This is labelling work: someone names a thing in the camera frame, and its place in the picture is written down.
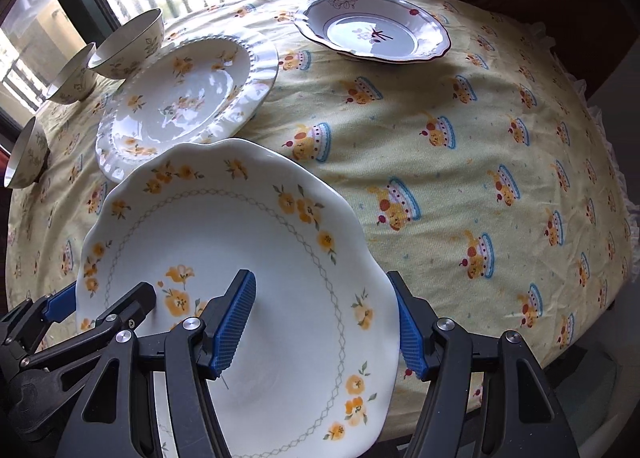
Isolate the large scalloped yellow-flower plate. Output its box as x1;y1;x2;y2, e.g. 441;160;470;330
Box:
76;140;399;457

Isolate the cream leaf-pattern bowl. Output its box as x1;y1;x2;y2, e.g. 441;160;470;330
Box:
3;117;49;189
88;8;165;79
44;42;96;105

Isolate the beaded deep yellow-flower plate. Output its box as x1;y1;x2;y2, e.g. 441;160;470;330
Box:
96;29;279;183

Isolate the red-trimmed white deep plate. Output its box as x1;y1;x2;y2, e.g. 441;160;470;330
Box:
294;0;451;64

